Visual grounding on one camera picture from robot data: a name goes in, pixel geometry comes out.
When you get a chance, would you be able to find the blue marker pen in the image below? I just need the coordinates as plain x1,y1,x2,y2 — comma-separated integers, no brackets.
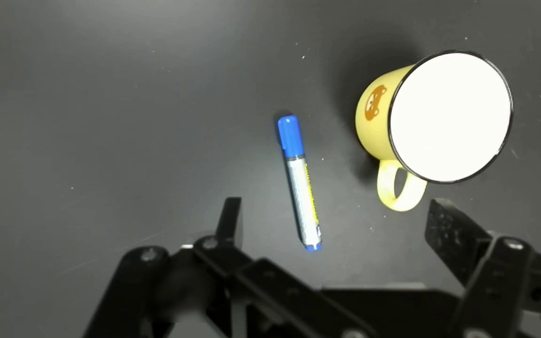
275,112,325,255

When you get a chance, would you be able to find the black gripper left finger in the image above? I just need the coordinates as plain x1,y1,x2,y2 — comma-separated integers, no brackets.
81,195,380,338

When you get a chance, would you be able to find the yellow enamel mug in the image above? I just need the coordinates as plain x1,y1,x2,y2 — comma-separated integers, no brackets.
353,48,517,213

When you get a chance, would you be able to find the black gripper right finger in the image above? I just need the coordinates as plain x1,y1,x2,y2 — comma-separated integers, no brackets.
425,197,541,338

